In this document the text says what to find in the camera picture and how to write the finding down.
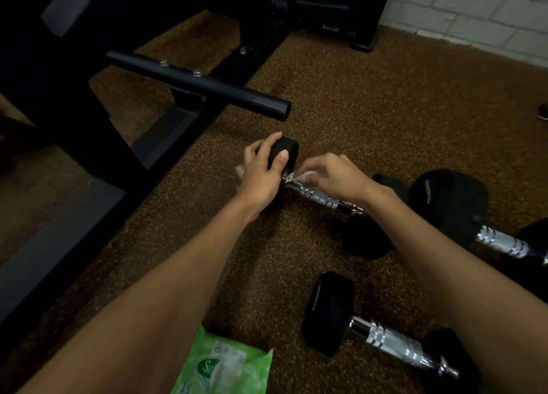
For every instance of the person's right hand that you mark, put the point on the person's right hand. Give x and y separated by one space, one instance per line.
342 177

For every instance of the green wet wipes packet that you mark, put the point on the green wet wipes packet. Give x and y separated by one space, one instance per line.
248 368

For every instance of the medium black chrome dumbbell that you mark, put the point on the medium black chrome dumbbell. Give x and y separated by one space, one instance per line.
368 239

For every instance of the black metal bench frame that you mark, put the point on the black metal bench frame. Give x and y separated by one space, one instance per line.
64 119

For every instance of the white wet wipe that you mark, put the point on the white wet wipe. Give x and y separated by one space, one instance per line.
306 176

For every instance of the large black chrome dumbbell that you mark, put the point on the large black chrome dumbbell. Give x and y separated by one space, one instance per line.
449 205

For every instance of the person's left forearm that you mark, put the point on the person's left forearm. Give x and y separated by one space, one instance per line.
150 316

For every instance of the person's left hand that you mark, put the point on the person's left hand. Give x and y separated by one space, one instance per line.
257 184

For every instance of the black machine base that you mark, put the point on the black machine base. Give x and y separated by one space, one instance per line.
334 4

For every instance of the person's right forearm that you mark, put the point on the person's right forearm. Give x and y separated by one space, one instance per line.
462 295

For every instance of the small black chrome dumbbell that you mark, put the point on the small black chrome dumbbell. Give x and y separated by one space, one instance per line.
327 312

